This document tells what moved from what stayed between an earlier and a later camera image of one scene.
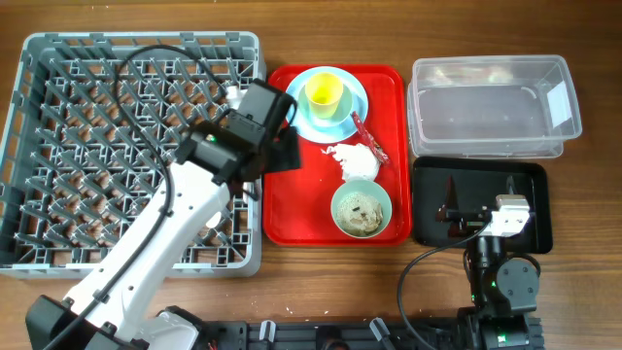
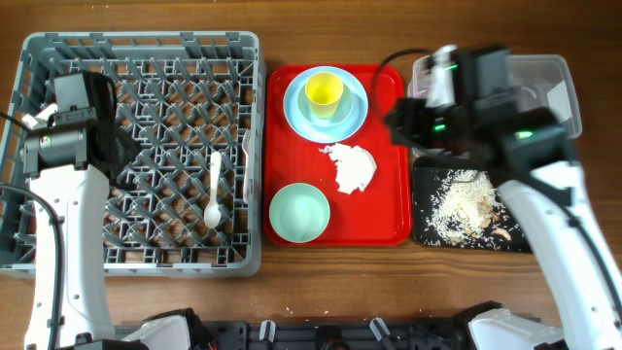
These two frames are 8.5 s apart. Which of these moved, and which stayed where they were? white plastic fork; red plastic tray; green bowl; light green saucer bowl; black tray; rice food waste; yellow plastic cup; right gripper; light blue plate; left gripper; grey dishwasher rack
Moved: left gripper; green bowl; rice food waste; white plastic fork; right gripper
Stayed: yellow plastic cup; light green saucer bowl; light blue plate; red plastic tray; grey dishwasher rack; black tray
